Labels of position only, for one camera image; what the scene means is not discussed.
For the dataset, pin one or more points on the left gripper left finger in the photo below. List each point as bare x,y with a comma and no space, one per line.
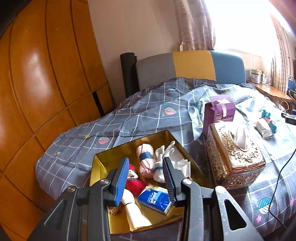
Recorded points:
120,179

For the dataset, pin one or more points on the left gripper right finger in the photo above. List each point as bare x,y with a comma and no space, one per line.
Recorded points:
173,180

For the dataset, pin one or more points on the red santa sock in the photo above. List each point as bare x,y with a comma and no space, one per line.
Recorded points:
134,183

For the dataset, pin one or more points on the blue Tempo tissue pack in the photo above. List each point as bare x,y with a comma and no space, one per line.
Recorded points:
156,198

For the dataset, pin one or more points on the white work gloves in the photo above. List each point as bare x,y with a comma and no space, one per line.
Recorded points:
161,153

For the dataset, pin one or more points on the pink sock bundle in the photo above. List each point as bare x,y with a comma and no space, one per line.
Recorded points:
145,154

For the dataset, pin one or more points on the cream towel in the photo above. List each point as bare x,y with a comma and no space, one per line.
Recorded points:
135,218

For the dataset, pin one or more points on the pink satin scrunchie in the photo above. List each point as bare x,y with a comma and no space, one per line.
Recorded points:
114,210

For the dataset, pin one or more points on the white plastic packet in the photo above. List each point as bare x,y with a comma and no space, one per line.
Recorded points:
263,128

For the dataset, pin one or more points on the blue plush doll pink dress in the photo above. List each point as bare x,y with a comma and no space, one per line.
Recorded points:
266,115

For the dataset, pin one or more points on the gold tin box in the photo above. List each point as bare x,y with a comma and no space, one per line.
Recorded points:
105,161

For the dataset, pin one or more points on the grey checked bed quilt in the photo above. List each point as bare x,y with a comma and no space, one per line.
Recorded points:
178,106

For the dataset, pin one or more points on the ornate gold tissue box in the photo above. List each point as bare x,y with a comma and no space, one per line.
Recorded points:
232,167

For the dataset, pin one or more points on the purple cardboard box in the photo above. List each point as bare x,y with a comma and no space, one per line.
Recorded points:
220,108

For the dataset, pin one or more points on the black rolled mat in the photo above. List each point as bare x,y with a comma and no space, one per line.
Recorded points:
129,72

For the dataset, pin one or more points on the grey yellow blue headboard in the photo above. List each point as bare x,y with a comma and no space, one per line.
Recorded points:
199,64

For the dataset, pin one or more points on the wooden wardrobe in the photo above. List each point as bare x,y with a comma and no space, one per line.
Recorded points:
52,79

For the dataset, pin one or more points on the wooden desk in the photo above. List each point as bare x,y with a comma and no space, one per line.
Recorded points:
281,99

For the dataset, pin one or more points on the pink patterned curtain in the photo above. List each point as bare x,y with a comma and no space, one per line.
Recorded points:
195,24

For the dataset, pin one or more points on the blue folding chair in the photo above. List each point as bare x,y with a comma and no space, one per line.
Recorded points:
291,87

